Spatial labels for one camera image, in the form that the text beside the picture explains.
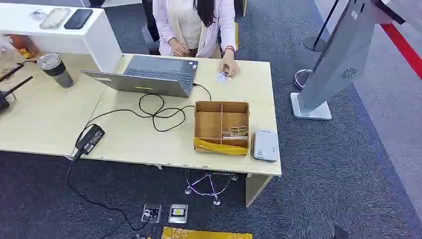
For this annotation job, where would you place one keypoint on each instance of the grey tumbler with lid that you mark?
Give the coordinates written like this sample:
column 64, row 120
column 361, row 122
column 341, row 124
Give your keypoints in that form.
column 57, row 71

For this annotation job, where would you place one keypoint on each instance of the yellow tape strip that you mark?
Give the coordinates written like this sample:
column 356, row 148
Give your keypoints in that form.
column 217, row 148

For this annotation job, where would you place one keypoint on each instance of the floor socket with yellow label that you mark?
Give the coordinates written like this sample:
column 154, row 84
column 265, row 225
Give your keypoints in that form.
column 178, row 213

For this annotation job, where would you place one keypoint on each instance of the yellow sheet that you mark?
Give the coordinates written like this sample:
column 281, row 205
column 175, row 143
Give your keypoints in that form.
column 204, row 235

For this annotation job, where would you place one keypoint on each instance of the black power adapter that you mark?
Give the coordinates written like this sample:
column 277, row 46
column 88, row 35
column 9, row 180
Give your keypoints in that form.
column 90, row 140

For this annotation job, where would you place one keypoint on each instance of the grey kiosk stand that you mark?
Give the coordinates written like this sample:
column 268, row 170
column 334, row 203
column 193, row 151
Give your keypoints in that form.
column 343, row 56

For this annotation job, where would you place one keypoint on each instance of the yellow floor tape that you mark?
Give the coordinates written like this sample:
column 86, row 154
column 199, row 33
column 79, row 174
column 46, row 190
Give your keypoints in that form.
column 236, row 36

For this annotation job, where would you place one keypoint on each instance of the orange snack bag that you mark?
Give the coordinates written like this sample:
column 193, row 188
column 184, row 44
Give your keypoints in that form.
column 23, row 44

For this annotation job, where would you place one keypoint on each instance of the black phone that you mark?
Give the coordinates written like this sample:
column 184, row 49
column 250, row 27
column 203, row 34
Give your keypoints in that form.
column 78, row 18

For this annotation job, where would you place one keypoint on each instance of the floor socket with plug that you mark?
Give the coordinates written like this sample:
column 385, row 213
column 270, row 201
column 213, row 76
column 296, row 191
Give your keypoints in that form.
column 151, row 213

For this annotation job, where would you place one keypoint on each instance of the phone in clear case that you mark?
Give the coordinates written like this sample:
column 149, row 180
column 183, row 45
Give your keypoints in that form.
column 55, row 17

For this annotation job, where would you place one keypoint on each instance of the person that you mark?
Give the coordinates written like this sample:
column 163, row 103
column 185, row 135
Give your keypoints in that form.
column 216, row 26

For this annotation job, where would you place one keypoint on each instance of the black router with antennas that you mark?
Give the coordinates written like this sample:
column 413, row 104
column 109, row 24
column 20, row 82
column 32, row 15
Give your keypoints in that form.
column 4, row 100

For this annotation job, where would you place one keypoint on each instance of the white desk shelf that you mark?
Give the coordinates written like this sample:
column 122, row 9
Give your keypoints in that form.
column 95, row 39

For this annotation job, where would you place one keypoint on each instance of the black stanchion post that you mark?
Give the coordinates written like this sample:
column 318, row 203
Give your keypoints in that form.
column 316, row 44

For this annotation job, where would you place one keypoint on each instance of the white card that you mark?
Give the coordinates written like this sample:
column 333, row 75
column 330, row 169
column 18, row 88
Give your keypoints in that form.
column 221, row 78

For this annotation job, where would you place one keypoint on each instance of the person's left hand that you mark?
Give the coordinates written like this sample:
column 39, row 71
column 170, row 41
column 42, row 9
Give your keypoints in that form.
column 230, row 67

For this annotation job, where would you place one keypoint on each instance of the pale desk leg panel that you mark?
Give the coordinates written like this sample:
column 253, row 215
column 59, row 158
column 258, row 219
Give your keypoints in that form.
column 255, row 191

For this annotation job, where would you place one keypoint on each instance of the grey laptop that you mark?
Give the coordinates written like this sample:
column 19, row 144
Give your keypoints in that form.
column 155, row 74

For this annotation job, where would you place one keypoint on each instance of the wooden card box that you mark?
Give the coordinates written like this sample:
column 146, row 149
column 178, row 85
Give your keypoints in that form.
column 209, row 123

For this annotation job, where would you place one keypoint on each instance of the chrome stool base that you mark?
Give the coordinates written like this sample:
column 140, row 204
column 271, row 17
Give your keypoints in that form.
column 208, row 179

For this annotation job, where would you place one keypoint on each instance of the white card reader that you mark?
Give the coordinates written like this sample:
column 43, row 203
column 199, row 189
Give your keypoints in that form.
column 265, row 145

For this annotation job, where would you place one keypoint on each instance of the red barrier belt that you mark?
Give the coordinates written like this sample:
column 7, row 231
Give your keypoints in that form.
column 402, row 47

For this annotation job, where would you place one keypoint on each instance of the chrome stanchion base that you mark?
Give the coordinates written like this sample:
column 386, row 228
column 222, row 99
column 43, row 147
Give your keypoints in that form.
column 300, row 80

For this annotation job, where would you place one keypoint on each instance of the robot's black foot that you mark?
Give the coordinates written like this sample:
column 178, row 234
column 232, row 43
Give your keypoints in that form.
column 341, row 233

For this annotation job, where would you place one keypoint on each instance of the person's right hand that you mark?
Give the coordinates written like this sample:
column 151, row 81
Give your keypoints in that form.
column 179, row 48

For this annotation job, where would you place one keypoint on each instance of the small clear wrapper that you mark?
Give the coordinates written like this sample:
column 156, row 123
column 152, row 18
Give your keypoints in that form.
column 38, row 14

